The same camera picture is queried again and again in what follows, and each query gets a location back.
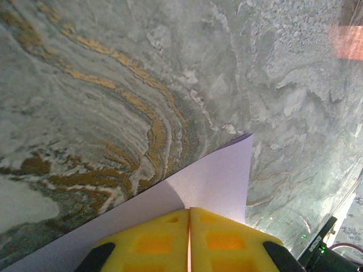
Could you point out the light purple paper sheet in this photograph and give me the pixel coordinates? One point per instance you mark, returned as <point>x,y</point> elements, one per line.
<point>212,175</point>

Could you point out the small red plastic block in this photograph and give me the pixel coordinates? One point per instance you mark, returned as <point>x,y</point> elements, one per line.
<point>348,42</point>

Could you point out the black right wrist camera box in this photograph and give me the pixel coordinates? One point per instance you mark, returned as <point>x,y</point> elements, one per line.
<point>319,241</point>

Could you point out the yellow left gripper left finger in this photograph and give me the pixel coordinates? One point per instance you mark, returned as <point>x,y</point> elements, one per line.
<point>150,246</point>

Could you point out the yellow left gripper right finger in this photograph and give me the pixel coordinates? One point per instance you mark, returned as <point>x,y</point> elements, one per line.
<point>232,246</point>

